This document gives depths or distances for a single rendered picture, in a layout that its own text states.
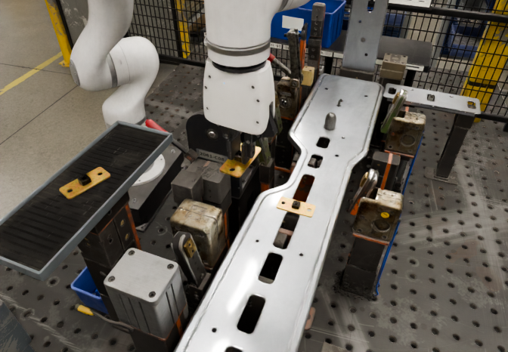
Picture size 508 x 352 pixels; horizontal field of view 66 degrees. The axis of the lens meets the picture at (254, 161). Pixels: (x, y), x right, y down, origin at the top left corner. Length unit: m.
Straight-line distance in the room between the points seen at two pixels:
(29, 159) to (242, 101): 2.52
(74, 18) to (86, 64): 2.80
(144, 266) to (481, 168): 1.31
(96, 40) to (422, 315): 1.06
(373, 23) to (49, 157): 2.23
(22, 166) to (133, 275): 2.32
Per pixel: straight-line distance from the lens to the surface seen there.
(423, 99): 1.37
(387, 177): 1.10
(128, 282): 0.67
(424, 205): 1.43
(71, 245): 0.68
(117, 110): 1.18
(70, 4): 3.84
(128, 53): 1.13
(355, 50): 1.46
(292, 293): 0.76
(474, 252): 1.35
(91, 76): 1.10
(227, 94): 0.55
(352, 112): 1.23
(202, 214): 0.77
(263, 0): 0.50
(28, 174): 2.86
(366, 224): 0.93
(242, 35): 0.50
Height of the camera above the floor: 1.64
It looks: 40 degrees down
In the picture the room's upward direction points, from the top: straight up
